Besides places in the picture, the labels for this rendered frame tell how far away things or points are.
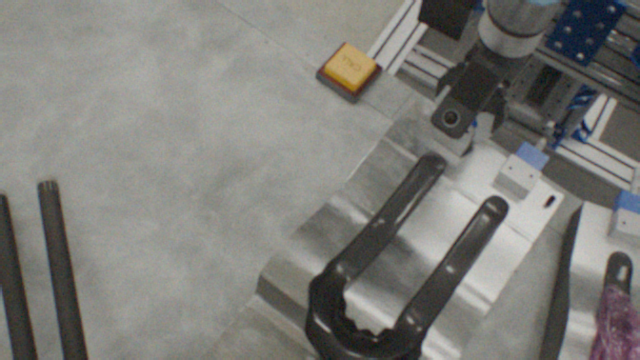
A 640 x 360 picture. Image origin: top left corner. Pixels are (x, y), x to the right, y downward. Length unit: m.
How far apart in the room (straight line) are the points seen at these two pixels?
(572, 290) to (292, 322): 0.39
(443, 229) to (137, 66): 0.56
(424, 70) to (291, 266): 1.13
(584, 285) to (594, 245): 0.07
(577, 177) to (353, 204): 1.03
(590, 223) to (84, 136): 0.77
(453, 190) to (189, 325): 0.41
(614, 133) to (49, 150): 1.43
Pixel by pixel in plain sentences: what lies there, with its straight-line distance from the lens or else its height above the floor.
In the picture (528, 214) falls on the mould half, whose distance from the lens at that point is 1.13.
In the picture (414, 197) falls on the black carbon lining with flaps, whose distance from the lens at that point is 1.10.
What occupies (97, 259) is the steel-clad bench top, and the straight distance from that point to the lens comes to 1.14.
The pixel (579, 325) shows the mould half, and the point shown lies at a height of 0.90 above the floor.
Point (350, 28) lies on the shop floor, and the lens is 2.36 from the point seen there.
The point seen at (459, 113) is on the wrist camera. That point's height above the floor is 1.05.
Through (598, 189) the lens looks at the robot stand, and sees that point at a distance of 2.02.
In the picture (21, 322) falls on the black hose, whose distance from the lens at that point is 1.07.
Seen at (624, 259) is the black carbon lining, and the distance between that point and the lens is 1.20.
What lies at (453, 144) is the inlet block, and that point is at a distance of 1.12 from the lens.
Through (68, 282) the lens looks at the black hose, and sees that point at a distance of 1.06.
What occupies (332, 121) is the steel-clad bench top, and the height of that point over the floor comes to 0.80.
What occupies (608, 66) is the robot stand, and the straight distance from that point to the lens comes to 1.50.
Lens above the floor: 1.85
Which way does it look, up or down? 63 degrees down
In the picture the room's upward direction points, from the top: 12 degrees clockwise
